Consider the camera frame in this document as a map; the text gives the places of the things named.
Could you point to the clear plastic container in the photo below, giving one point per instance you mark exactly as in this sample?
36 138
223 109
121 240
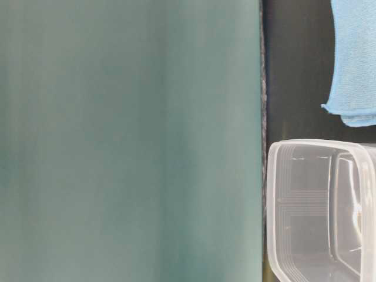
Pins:
320 208

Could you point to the blue folded towel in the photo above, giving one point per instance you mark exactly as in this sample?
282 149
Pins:
352 94

